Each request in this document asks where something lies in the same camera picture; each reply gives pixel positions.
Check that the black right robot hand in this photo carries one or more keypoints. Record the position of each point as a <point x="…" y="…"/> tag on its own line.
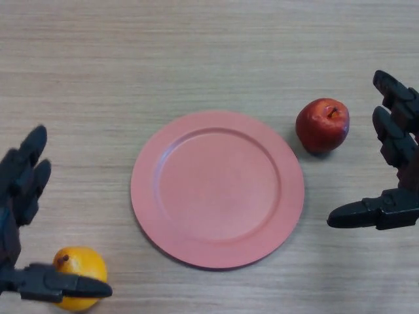
<point x="399" y="209"/>

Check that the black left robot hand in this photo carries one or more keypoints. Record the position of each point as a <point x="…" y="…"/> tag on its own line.
<point x="13" y="202"/>

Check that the yellow pear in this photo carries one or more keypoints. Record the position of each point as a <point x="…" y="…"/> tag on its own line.
<point x="85" y="263"/>

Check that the pink round plate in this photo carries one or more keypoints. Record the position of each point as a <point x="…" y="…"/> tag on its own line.
<point x="217" y="189"/>

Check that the red apple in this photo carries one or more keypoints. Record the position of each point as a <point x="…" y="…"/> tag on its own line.
<point x="320" y="129"/>

